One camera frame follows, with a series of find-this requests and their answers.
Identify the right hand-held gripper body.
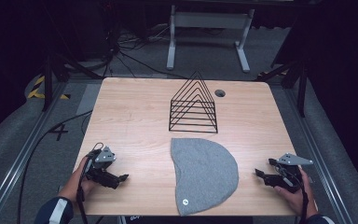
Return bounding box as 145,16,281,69
263,152,314,192

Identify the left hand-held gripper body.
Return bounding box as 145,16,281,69
85,146,117,185

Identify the grey knitted beanie hat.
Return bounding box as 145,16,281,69
170,137,240,217

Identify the black wire rack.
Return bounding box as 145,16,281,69
168,70,219,134

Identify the person's right hand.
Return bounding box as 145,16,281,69
273,167,320,218

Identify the person's left hand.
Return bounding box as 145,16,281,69
58,155,100,203

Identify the black tape floor mark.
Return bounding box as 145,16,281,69
48,123,70,142

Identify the black metal stand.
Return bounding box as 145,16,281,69
254,58,308,119
41,50,104,113

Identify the yellow black floor tape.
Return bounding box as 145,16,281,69
27,75,72,101

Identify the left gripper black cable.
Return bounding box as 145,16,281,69
76,142,105,224

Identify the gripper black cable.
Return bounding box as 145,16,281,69
76,142,105,224
298,181,310,224

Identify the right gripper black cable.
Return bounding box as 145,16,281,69
298,181,310,224

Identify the aluminium floor rail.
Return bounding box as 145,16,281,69
283,88,356,224
0,81,69,224

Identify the black floor cable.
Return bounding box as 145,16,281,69
16,109,93,224

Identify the bundle of black cables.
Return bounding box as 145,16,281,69
103,26,189,79

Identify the white metal table frame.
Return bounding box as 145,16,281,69
166,4,256,74

